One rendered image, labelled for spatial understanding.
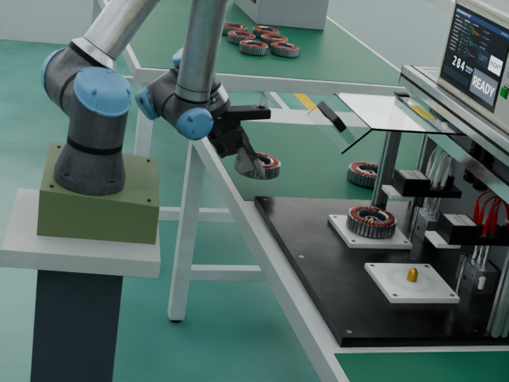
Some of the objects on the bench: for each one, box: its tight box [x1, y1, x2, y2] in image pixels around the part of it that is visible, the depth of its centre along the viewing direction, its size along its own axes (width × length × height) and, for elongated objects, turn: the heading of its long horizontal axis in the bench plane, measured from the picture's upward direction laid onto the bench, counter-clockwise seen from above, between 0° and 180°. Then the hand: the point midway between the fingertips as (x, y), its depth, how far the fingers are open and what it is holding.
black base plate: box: [255, 196, 509, 348], centre depth 207 cm, size 47×64×2 cm
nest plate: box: [364, 263, 460, 303], centre depth 196 cm, size 15×15×1 cm
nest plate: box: [328, 215, 412, 249], centre depth 217 cm, size 15×15×1 cm
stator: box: [347, 161, 379, 188], centre depth 254 cm, size 11×11×4 cm
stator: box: [346, 205, 397, 239], centre depth 216 cm, size 11×11×4 cm
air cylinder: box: [411, 208, 439, 243], centre depth 220 cm, size 5×8×6 cm
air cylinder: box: [455, 255, 498, 294], centre depth 199 cm, size 5×8×6 cm
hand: (259, 167), depth 235 cm, fingers closed on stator, 13 cm apart
